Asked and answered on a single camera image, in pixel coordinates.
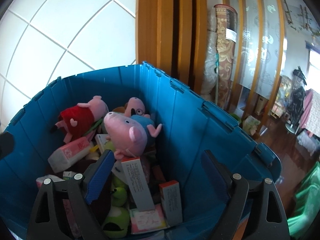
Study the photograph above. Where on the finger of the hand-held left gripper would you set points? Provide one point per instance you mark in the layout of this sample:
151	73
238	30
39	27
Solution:
5	145

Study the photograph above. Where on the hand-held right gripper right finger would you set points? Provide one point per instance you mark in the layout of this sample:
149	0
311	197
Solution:
212	170

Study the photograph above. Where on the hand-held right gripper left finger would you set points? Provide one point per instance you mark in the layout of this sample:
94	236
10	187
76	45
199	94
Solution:
100	177

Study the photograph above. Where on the blue plastic crate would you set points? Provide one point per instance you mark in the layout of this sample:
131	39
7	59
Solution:
190	130

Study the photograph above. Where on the pink pig plush blue shirt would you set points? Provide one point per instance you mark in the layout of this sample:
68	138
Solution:
127	135

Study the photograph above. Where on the white green small box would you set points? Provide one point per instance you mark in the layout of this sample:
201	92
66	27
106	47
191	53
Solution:
69	175

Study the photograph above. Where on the lime green frog plush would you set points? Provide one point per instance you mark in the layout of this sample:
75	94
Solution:
117	205

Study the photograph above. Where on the white box blue print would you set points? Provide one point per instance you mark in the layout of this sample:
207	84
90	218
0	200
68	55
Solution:
102	142

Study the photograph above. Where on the long white box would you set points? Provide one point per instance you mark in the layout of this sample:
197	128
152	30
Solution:
138	185

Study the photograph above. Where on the pink white packet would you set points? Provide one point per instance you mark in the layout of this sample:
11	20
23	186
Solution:
50	181

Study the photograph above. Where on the white box orange top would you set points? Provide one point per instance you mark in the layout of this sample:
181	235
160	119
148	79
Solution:
171	202

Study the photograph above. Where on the green tissue box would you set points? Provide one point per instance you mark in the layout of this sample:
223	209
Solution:
251	125

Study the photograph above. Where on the pink pig plush red dress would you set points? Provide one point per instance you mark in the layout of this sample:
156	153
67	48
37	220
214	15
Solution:
80	117

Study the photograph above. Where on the small pink green tissue pack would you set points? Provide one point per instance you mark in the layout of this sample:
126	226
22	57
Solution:
147	220

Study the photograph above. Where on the brown plush toy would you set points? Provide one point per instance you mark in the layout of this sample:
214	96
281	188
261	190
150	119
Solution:
120	110

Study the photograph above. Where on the pink pig plush with glasses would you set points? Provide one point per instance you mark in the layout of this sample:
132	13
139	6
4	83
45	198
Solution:
136	105

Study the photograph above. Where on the plastic wrapped rolled carpet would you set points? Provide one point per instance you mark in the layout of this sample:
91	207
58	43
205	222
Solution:
210	67

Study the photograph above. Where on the pink cloth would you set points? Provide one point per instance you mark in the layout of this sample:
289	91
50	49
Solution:
311	115

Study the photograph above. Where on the black clothes pile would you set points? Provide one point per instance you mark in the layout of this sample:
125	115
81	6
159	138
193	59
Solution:
297	92

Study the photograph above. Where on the patterned rolled carpet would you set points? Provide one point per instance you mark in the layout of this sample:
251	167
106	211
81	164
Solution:
226	55

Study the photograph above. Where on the white padded headboard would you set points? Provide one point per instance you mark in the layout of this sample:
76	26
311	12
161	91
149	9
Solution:
62	25

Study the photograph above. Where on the frosted glass partition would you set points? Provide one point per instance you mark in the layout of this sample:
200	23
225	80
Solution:
255	42

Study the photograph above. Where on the window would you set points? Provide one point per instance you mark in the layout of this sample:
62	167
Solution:
314	65

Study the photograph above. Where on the wooden frame post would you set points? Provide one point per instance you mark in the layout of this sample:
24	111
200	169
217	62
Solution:
170	30

